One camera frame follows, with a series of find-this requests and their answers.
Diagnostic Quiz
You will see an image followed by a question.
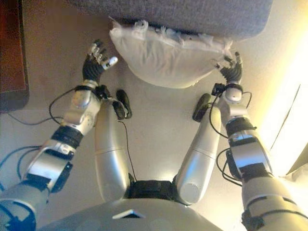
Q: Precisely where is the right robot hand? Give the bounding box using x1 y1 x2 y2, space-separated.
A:
215 51 243 84

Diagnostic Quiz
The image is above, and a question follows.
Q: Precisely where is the silver robot leg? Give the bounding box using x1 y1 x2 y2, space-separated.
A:
93 89 133 203
174 93 223 205

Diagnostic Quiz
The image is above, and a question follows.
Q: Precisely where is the grey robot torso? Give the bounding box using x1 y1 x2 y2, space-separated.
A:
38 179 244 231

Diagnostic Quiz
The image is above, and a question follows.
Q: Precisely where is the silver left robot leg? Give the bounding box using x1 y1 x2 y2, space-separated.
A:
93 89 133 203

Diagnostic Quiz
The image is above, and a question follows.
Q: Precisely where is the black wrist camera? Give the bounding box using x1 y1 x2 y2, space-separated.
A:
211 83 226 96
95 85 111 100

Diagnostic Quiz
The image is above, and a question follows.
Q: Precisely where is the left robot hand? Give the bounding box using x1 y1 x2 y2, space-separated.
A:
82 39 118 82

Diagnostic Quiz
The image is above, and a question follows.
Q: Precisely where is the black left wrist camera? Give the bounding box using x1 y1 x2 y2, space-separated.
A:
95 85 111 100

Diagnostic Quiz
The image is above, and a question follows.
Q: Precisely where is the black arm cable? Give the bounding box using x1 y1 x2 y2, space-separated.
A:
49 87 80 121
209 91 252 187

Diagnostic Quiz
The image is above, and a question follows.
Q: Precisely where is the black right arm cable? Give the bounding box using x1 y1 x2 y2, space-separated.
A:
209 91 252 187

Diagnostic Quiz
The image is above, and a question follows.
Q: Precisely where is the silver right robot leg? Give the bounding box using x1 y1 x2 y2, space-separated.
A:
174 93 223 205

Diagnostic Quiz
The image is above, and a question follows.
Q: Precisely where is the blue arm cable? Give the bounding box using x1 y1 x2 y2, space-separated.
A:
0 145 40 191

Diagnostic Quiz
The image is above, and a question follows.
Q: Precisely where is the white fringed cushion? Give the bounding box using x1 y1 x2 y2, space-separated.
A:
108 16 233 89

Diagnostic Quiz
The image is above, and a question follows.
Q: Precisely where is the grey fabric armchair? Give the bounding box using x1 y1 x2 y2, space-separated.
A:
69 0 272 43

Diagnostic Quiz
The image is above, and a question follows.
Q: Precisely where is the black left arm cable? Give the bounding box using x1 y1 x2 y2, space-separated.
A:
49 87 80 121

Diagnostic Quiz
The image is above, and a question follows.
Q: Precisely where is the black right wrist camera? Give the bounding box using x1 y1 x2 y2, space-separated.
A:
211 83 226 96

